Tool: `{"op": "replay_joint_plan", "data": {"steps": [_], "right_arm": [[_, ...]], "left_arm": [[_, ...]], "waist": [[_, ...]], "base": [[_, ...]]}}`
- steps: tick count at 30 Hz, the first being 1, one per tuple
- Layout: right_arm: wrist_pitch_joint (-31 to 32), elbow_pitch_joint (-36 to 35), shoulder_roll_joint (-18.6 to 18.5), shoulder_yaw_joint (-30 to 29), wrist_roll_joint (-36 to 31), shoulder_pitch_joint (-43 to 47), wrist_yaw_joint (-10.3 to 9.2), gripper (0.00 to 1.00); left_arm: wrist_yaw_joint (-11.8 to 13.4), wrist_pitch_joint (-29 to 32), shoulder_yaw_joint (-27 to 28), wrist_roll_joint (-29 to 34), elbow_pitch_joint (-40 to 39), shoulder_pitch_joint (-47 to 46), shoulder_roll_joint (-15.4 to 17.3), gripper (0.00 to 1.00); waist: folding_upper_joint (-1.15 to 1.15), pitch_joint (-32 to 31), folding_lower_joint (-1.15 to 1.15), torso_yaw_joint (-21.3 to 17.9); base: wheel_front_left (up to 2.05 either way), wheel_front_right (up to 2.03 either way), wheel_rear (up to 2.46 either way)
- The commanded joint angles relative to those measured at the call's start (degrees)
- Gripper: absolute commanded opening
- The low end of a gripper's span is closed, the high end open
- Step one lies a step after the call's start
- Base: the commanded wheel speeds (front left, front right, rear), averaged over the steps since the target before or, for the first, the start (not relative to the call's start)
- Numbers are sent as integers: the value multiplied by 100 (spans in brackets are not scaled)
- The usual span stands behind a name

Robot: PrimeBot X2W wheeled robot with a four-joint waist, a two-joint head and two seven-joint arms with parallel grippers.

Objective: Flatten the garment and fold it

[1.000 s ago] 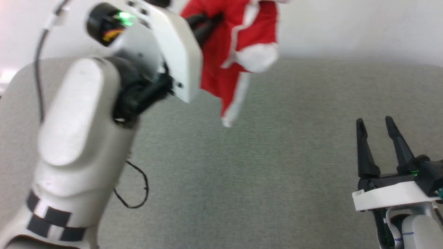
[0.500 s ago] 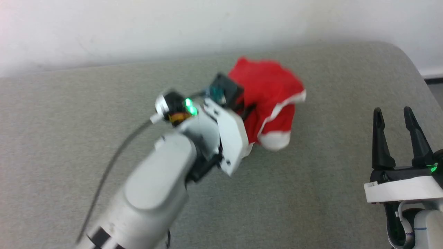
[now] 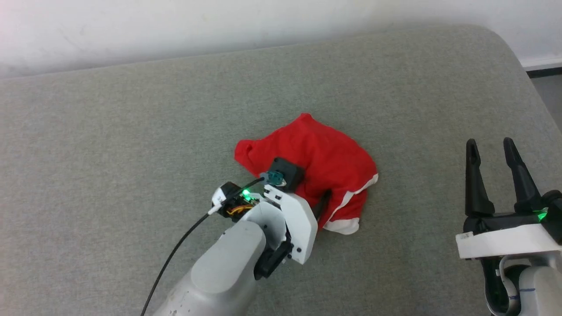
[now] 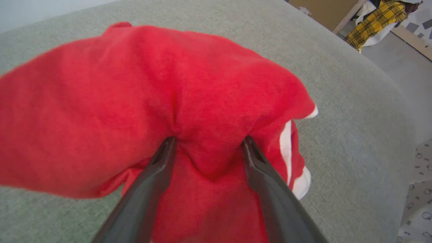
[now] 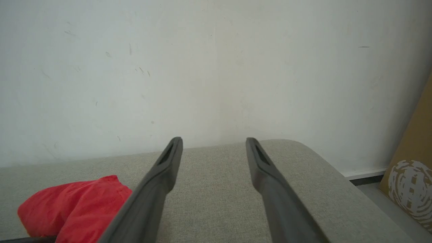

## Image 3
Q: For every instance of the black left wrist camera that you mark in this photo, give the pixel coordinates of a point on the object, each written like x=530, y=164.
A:
x=287, y=170

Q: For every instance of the red garment with white stripes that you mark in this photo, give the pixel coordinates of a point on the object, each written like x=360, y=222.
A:
x=325, y=153

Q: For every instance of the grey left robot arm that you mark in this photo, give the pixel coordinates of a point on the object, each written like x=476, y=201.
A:
x=224, y=272

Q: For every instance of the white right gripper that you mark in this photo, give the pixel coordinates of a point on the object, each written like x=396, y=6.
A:
x=505, y=239

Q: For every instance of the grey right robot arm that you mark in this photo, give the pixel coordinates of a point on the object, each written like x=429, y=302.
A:
x=540, y=289

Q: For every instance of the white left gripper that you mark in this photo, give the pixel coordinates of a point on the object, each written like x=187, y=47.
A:
x=298, y=224

